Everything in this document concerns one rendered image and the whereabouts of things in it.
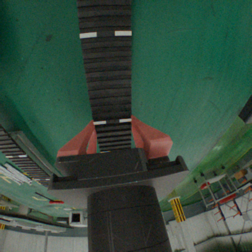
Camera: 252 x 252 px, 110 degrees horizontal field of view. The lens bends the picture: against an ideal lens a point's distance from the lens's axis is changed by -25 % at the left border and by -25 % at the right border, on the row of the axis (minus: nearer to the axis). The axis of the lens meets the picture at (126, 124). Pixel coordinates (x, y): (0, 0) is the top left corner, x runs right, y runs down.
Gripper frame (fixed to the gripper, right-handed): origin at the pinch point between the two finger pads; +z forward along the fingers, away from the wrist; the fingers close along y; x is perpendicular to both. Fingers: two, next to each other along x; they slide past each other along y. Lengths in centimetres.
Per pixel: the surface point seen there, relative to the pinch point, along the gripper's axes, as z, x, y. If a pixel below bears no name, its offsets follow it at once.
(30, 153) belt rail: 1.4, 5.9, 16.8
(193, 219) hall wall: -61, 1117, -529
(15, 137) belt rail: 1.8, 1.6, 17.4
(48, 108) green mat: 3.2, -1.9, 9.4
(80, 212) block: 2, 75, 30
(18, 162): -0.1, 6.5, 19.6
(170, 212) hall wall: 49, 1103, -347
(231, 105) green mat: 2.8, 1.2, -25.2
